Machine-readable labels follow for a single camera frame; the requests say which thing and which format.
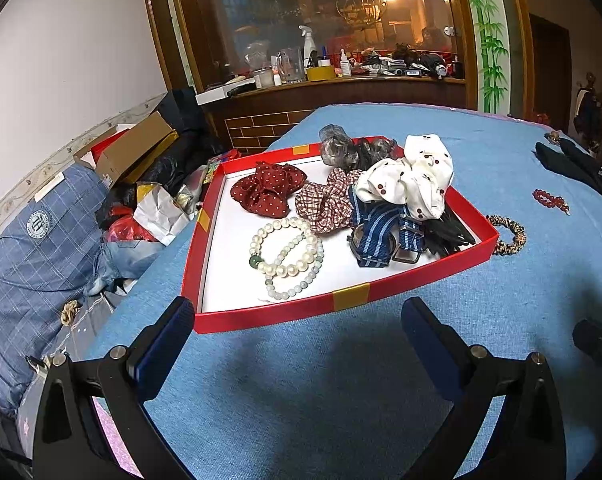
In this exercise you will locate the black plastic bag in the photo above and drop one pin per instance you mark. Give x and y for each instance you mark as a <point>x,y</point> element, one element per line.
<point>181,155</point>

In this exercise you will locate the grey sheer scrunchie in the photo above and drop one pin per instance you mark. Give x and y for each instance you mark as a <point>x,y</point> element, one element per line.
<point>338,147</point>

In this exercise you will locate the wooden counter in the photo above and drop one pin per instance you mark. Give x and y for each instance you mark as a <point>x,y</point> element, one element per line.
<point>331,97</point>

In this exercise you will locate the small beige scrunchie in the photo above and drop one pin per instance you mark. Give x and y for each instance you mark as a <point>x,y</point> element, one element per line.
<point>71,311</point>

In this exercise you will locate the blue tablecloth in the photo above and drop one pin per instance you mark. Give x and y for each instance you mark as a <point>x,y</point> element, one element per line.
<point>331,385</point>

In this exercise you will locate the light denim cloth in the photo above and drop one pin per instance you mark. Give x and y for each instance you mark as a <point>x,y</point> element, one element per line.
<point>116,260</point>

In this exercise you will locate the black umbrella sleeve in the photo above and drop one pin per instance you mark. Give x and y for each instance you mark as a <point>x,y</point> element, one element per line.
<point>548,155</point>

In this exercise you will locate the pile of assorted counter things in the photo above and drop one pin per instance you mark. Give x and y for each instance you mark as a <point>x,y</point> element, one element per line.
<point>411,62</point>

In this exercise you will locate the white spray bottle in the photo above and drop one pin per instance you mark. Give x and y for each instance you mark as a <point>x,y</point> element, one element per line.
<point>308,47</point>

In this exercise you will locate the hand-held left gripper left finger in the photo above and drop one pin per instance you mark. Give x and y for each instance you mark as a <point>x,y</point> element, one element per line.
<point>166,347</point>

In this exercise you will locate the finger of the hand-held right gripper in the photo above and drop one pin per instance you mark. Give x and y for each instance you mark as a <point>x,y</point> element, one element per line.
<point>598,342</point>

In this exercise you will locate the red plaid scrunchie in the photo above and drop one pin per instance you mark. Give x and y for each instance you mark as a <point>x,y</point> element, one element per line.
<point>326,205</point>

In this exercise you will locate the flat white box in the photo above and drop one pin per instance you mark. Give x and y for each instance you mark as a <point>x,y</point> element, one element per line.
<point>216,95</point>

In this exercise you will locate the hanging dark backpack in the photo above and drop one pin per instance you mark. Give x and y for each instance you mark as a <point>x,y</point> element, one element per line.
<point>588,105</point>

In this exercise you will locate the red plastic bag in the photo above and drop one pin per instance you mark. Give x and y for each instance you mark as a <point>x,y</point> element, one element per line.
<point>123,230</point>

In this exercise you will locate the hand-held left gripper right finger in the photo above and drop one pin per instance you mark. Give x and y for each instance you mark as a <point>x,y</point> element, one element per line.
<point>426,340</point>

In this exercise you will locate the green bamboo wall painting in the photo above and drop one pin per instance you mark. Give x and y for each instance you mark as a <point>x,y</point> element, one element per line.
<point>491,60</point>

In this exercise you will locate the red polka dot scrunchie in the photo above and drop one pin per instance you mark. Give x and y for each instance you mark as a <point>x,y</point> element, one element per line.
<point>266,192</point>

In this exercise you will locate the black folding umbrella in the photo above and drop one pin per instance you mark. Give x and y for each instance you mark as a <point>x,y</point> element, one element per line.
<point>588,165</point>

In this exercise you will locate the blue plaid bag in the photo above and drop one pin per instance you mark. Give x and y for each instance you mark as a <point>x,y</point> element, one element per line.
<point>31,270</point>

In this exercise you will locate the red shallow box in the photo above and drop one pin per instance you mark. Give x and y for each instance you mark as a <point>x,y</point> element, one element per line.
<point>231,270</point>

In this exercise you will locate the dark wooden door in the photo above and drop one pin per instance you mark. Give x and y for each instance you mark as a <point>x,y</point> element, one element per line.
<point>548,75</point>

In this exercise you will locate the crumpled white paper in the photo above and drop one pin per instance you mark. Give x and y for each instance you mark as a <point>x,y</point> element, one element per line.
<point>156,210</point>

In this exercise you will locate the clear glass jug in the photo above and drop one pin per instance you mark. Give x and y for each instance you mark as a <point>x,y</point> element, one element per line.
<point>292,67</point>

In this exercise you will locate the brown cardboard box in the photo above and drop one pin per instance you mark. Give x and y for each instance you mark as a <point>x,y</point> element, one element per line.
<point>131,145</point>

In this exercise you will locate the small white bottle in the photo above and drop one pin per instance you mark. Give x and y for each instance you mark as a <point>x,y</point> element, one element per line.
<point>344,65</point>

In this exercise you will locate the white dotted scrunchie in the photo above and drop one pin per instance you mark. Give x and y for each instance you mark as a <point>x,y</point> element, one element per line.
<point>421,180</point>

